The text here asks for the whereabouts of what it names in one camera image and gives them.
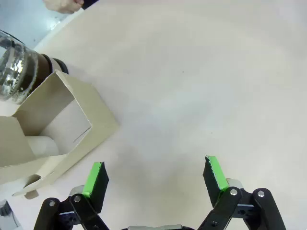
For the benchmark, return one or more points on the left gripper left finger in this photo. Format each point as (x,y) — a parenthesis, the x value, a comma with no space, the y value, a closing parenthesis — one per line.
(96,182)

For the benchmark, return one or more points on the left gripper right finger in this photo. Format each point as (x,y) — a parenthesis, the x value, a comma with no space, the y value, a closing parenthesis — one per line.
(213,182)

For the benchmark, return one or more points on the glass coffee pitcher black base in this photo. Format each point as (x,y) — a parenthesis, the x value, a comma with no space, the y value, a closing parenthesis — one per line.
(14,67)

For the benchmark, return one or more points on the person's right forearm black sleeve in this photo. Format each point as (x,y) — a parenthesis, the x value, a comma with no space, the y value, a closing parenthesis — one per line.
(90,3)

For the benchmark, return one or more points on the white paper cup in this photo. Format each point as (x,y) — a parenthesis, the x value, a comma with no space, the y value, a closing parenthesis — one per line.
(44,145)

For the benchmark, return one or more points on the brown cardboard drink carrier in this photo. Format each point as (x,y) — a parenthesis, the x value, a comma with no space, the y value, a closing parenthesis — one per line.
(96,115)

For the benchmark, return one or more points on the person's right hand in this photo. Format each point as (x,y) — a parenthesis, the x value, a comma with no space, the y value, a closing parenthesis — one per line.
(63,6)

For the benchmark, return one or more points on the clear glass container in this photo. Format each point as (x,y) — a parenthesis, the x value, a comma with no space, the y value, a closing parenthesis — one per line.
(7,215)

